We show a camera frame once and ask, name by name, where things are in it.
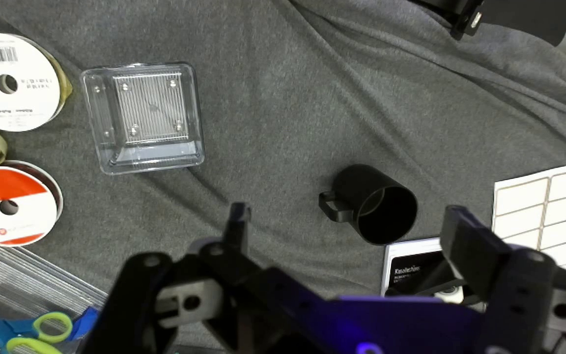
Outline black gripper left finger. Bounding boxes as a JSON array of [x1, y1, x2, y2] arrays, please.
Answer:
[[83, 253, 173, 354]]

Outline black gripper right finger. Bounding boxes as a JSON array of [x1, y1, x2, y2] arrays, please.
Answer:
[[441, 206, 555, 354]]

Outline clear compartment case right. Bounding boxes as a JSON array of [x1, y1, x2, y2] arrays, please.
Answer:
[[0, 235, 111, 354]]

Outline white label sheet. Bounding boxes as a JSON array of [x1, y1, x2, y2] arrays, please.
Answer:
[[492, 166, 566, 270]]

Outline black cup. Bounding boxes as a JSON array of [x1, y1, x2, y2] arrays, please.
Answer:
[[319, 166, 419, 247]]

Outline red and white ribbon spool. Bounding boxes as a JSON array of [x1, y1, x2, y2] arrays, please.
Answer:
[[0, 160, 63, 249]]

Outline small clear plastic box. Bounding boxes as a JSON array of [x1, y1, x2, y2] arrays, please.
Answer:
[[81, 64, 205, 176]]

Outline grey table cloth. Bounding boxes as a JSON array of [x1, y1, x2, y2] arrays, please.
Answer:
[[0, 0, 566, 298]]

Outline green handled scissors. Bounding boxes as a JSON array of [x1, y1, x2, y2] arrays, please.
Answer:
[[0, 310, 99, 354]]

